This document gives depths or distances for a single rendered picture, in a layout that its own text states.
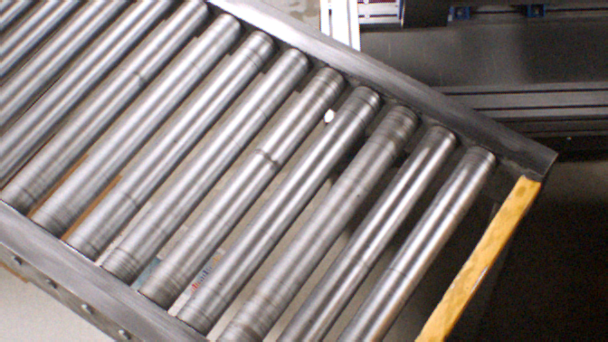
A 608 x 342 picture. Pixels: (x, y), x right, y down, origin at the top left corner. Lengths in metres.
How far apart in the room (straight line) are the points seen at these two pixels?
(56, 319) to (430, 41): 1.08
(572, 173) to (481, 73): 0.35
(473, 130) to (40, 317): 1.17
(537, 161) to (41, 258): 0.70
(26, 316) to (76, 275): 0.91
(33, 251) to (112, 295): 0.13
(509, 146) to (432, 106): 0.13
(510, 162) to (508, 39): 0.93
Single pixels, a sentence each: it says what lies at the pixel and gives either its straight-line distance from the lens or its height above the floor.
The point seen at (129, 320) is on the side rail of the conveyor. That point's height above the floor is 0.80.
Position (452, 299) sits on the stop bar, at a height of 0.82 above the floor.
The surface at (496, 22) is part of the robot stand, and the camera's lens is 2.22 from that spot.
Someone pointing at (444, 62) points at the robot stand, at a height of 0.21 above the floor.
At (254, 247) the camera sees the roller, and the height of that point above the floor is 0.80.
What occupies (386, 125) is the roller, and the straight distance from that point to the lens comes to 1.32.
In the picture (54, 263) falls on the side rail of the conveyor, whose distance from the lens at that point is 1.26.
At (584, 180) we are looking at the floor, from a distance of 2.27.
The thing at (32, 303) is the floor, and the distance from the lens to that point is 2.15.
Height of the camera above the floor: 1.89
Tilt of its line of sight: 59 degrees down
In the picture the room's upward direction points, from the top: 2 degrees counter-clockwise
